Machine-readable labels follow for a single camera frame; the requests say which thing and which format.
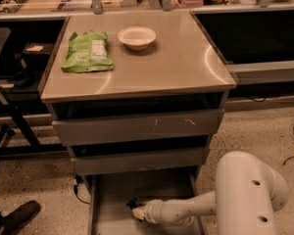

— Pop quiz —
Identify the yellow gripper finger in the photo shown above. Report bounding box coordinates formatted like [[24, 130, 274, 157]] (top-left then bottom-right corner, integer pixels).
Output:
[[132, 207, 145, 221]]

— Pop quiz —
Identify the dark blue rxbar wrapper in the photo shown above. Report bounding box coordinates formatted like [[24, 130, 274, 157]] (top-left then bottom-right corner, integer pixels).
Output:
[[126, 198, 142, 210]]

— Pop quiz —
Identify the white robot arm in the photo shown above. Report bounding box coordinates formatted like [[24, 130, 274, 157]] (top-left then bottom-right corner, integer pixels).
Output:
[[127, 151, 289, 235]]

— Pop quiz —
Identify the grey open bottom drawer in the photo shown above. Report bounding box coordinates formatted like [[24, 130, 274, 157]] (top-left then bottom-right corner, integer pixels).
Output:
[[87, 168, 206, 235]]

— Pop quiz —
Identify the grey middle drawer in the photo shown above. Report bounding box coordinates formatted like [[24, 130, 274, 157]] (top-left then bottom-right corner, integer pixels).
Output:
[[69, 147, 210, 175]]

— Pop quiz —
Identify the grey top drawer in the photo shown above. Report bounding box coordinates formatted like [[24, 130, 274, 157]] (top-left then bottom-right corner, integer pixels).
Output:
[[52, 109, 224, 146]]

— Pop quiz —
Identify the grey drawer cabinet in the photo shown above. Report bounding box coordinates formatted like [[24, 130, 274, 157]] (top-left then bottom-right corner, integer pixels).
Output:
[[38, 10, 238, 235]]

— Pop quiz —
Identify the black shoe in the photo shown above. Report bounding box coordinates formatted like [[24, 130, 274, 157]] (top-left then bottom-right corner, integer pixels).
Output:
[[1, 201, 40, 235]]

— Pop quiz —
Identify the green snack bag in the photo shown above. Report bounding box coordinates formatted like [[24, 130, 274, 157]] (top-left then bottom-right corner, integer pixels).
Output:
[[61, 30, 114, 73]]

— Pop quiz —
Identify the white paper bowl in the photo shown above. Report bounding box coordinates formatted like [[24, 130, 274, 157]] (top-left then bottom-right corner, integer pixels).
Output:
[[118, 26, 156, 51]]

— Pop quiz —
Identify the black box with label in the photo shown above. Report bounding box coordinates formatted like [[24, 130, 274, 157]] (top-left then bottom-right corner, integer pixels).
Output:
[[23, 42, 54, 71]]

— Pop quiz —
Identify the black cable under cabinet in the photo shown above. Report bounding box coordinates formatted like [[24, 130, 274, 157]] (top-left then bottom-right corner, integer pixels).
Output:
[[73, 174, 91, 206]]

